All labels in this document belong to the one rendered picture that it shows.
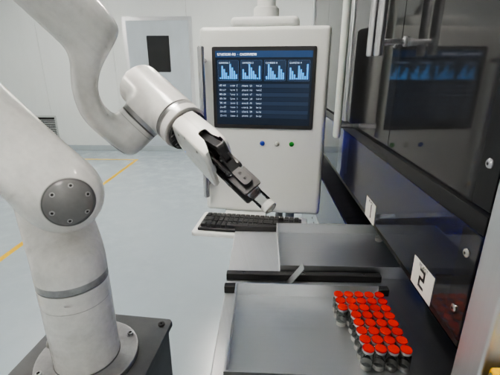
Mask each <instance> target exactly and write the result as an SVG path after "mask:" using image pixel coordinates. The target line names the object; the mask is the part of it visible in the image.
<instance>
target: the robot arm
mask: <svg viewBox="0 0 500 375"><path fill-rule="evenodd" d="M14 1H15V3H17V4H18V6H20V7H21V8H22V9H23V10H24V11H25V12H26V13H27V14H28V15H30V16H31V17H32V18H33V19H34V20H35V21H36V22H37V23H39V24H40V25H41V26H42V27H43V28H44V29H45V30H46V31H47V32H49V34H50V35H52V37H53V38H55V40H57V41H58V42H59V43H60V44H61V45H62V46H63V47H64V49H65V50H66V52H67V54H68V58H69V62H70V75H71V89H72V93H73V96H74V101H75V103H76V106H77V109H78V111H79V113H80V114H81V116H82V117H83V119H84V121H85V122H86V123H87V124H88V125H89V126H90V127H91V128H92V129H93V130H94V131H95V132H96V133H97V134H98V135H100V136H101V137H102V138H103V139H105V140H106V141H107V142H109V143H110V145H112V146H113V147H114V148H116V149H117V150H118V151H120V152H122V153H124V154H126V155H129V156H131V155H135V154H136V153H138V152H139V151H141V150H142V149H143V148H144V147H145V146H146V145H147V144H148V143H149V142H150V141H151V140H152V139H153V138H154V137H155V136H156V135H159V136H160V137H161V138H162V139H163V140H164V141H165V142H166V143H167V144H168V145H169V146H171V147H175V148H176V149H183V150H184V152H185V153H186V155H187V156H188V157H189V159H190V160H191V161H192V162H193V163H194V164H195V165H196V166H197V167H198V168H199V169H200V170H201V172H202V173H203V174H204V175H205V176H206V177H207V178H208V179H209V181H210V182H211V183H212V184H213V185H215V186H217V185H218V184H219V179H218V177H217V175H218V176H219V177H220V178H221V179H222V180H223V181H224V182H225V183H226V184H227V185H228V186H229V187H230V188H231V189H232V190H233V191H234V192H235V193H236V194H237V195H238V196H240V197H241V198H242V199H243V200H244V201H245V202H246V203H250V202H251V201H252V199H251V198H250V197H249V196H247V195H248V194H249V193H251V192H252V191H253V190H254V189H255V188H256V187H258V185H259V184H260V180H259V179H258V178H257V177H256V176H255V175H253V174H252V173H251V172H250V171H249V170H248V169H247V168H246V167H244V166H243V167H242V164H241V162H240V161H239V160H237V159H236V158H235V157H234V156H233V155H232V153H231V148H230V145H229V143H228V141H227V139H226V138H225V137H224V136H223V135H222V134H221V133H220V132H219V131H218V130H217V129H215V128H214V127H213V126H212V125H210V124H209V123H208V122H207V121H206V120H205V117H204V115H203V112H202V110H201V109H199V108H198V107H197V106H196V105H195V104H194V103H192V102H191V101H190V100H189V99H188V98H186V97H185V96H184V95H183V94H182V93H181V92H180V91H179V90H178V89H177V88H176V87H174V86H173V85H172V84H171V83H170V82H168V81H167V80H166V79H165V78H164V77H163V76H161V75H160V74H159V73H158V72H157V71H156V70H155V69H154V68H152V67H151V66H148V65H137V66H135V67H133V68H131V69H130V70H128V72H127V73H125V75H124V76H123V78H122V80H121V84H120V93H121V97H122V98H123V99H124V100H125V102H126V103H125V105H124V106H123V107H122V108H121V109H120V110H119V111H118V112H116V113H113V112H111V111H109V110H108V109H107V108H106V107H105V106H104V104H103V102H102V100H101V99H100V95H99V90H98V80H99V76H100V71H101V69H102V66H103V64H104V62H105V60H106V58H107V56H108V55H109V52H110V51H111V49H112V47H113V45H114V44H115V41H116V39H117V37H118V25H117V23H116V21H115V20H114V19H113V17H112V16H111V14H110V13H109V12H108V11H107V9H106V8H105V7H104V6H103V5H102V4H101V3H100V2H99V1H98V0H14ZM258 188H259V187H258ZM259 190H261V189H260V188H259ZM0 195H1V196H2V197H3V198H4V199H5V200H6V201H7V202H8V204H9V205H10V206H11V207H12V208H13V209H14V213H15V216H16V221H17V223H18V227H19V231H20V234H21V238H22V242H23V245H24V248H25V253H26V255H27V259H28V264H29V267H30V271H31V276H32V279H33V285H34V289H35V292H36V297H37V300H38V304H39V309H40V313H41V316H42V322H43V325H44V328H45V334H46V337H47V342H46V348H45V349H44V350H43V351H42V352H41V353H40V354H39V356H38V358H37V360H36V361H35V364H34V367H33V374H32V375H125V373H126V372H127V371H128V370H129V369H130V368H131V367H132V365H133V363H134V361H135V359H136V357H137V355H138V338H137V335H136V334H135V331H134V330H133V329H132V328H131V327H129V326H127V325H126V324H123V323H120V322H118V321H116V316H115V308H114V302H113V297H112V288H111V283H110V278H109V269H108V263H107V259H106V251H105V248H104V244H103V240H102V237H101V235H100V231H99V229H98V226H97V223H96V221H95V218H96V217H97V215H98V214H99V213H100V211H101V209H102V207H103V203H104V196H105V190H104V186H103V182H102V179H101V177H100V176H99V174H98V172H97V171H96V169H94V168H93V166H92V165H91V164H90V163H89V162H87V160H85V159H84V157H82V156H81V155H80V154H78V153H77V152H76V151H75V150H73V149H72V148H71V147H70V146H69V145H67V143H65V142H64V141H63V140H62V139H61V138H60V137H58V136H57V135H56V134H55V133H54V132H53V131H52V130H50V129H49V128H48V127H47V126H46V125H45V124H44V123H43V122H41V120H40V119H38V117H37V116H35V115H34V114H33V113H32V112H31V111H30V110H29V109H28V108H27V107H26V106H25V105H23V104H22V103H21V102H20V101H19V100H18V99H17V98H16V97H15V96H14V95H13V94H12V93H11V92H10V91H9V90H8V89H7V88H6V87H5V86H4V85H3V84H2V83H1V82H0Z"/></svg>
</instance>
